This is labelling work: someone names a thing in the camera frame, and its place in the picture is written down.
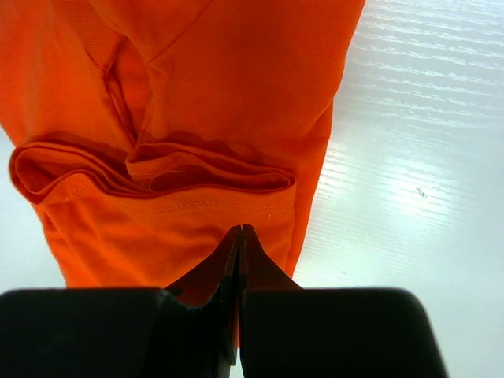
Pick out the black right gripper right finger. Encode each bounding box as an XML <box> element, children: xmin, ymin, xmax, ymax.
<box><xmin>239</xmin><ymin>224</ymin><xmax>447</xmax><ymax>377</ymax></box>

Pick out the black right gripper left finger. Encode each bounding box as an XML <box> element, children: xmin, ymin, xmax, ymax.
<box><xmin>1</xmin><ymin>226</ymin><xmax>241</xmax><ymax>377</ymax></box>

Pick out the orange t shirt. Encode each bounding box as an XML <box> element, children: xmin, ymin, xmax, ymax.
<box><xmin>1</xmin><ymin>1</ymin><xmax>364</xmax><ymax>287</ymax></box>

